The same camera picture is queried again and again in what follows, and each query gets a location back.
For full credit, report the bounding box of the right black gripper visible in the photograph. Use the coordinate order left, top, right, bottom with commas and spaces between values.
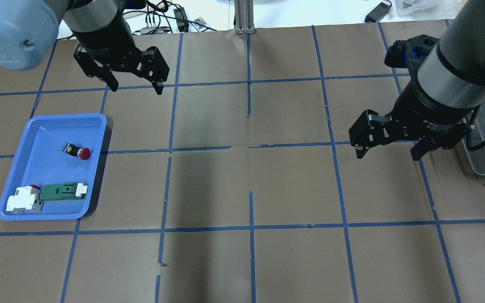
349, 86, 472, 161

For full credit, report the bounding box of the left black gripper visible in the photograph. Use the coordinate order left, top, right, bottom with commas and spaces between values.
73, 20, 170, 95

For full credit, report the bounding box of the red emergency stop button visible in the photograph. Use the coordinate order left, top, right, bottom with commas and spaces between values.
61, 142, 91, 160

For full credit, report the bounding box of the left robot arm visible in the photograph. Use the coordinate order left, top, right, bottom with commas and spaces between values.
0, 0, 170, 95

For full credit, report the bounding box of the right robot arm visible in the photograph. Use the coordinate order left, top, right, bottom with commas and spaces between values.
349, 0, 485, 161

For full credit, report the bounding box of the colourful remote control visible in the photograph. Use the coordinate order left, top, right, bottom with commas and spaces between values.
192, 17, 209, 31

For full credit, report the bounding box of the blue plastic tray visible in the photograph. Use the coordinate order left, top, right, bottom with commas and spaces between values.
0, 113, 107, 221

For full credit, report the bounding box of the green terminal block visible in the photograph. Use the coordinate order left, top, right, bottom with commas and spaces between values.
39, 182, 88, 201

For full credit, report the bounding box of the black power adapter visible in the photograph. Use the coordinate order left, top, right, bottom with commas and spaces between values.
364, 0, 393, 23

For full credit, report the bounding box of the clear plastic bag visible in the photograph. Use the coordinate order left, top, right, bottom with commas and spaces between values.
392, 0, 464, 19

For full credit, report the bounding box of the white circuit breaker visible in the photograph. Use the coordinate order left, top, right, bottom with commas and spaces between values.
6, 184, 43, 213

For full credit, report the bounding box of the power strip with cables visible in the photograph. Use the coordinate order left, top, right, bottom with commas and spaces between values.
123, 0, 217, 36

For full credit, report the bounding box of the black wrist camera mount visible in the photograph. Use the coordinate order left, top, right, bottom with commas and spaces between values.
384, 35, 439, 69

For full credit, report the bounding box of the aluminium frame post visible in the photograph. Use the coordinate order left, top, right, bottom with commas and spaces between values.
234, 0, 256, 35

